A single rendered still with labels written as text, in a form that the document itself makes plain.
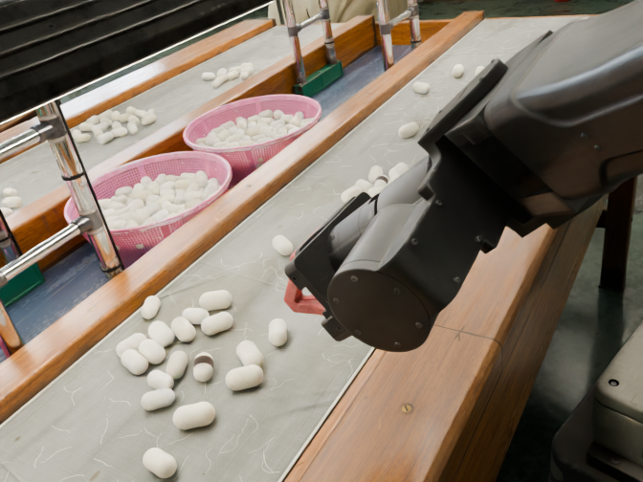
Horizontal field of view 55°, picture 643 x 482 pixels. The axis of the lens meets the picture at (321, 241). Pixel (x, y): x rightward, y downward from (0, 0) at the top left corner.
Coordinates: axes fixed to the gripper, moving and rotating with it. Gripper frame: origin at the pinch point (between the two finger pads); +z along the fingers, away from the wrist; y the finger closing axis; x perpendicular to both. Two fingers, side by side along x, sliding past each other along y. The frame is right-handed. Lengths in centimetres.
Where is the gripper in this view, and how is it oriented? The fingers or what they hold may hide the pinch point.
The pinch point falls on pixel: (295, 300)
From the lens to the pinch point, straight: 50.5
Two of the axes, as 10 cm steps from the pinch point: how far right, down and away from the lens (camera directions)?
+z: -5.4, 4.1, 7.3
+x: 6.6, 7.4, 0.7
